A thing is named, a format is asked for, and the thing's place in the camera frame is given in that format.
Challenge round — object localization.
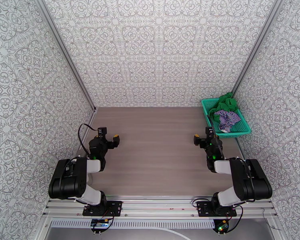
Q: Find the blue white striped tank top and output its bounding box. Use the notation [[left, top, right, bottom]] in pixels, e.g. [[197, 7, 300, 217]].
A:
[[214, 110, 241, 134]]

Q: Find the green shirt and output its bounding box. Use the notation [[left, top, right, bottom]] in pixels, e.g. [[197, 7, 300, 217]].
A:
[[208, 92, 238, 122]]

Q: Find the teal plastic basket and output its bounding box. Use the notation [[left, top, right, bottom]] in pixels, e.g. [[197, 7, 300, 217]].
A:
[[200, 97, 252, 139]]

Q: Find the blue green controller board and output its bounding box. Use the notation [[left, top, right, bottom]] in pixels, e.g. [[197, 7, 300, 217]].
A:
[[90, 218, 110, 229]]

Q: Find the black round controller board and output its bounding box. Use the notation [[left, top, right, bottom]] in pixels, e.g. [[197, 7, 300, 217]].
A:
[[214, 219, 230, 234]]

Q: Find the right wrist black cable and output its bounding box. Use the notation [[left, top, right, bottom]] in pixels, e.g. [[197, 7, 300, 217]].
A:
[[206, 115, 226, 160]]

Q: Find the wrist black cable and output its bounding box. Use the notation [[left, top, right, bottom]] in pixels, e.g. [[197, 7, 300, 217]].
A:
[[78, 123, 100, 158], [206, 115, 226, 160]]

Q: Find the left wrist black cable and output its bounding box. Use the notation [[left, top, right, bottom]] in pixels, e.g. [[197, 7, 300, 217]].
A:
[[78, 123, 100, 158]]

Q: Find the black base cable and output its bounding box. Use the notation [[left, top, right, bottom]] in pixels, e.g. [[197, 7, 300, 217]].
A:
[[192, 198, 212, 208]]

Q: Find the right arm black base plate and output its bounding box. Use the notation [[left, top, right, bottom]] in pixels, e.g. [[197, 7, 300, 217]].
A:
[[197, 200, 237, 217]]

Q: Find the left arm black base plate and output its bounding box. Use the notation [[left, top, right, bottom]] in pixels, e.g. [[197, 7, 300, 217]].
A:
[[82, 200, 123, 217]]

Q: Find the aluminium front frame rail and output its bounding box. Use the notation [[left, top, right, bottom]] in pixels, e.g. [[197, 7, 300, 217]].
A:
[[42, 195, 278, 220]]

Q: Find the red black power wire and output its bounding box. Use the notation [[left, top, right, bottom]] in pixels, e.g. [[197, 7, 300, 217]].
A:
[[225, 205, 244, 234], [91, 210, 115, 234]]

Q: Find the white slotted cable duct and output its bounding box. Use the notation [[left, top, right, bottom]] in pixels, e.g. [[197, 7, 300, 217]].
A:
[[50, 220, 216, 229]]

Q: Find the white cable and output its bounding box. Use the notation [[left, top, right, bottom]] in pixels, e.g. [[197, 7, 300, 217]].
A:
[[162, 228, 191, 240]]

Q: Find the aluminium corner post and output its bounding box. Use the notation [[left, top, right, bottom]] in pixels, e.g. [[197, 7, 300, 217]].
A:
[[231, 0, 284, 95], [34, 0, 97, 111]]

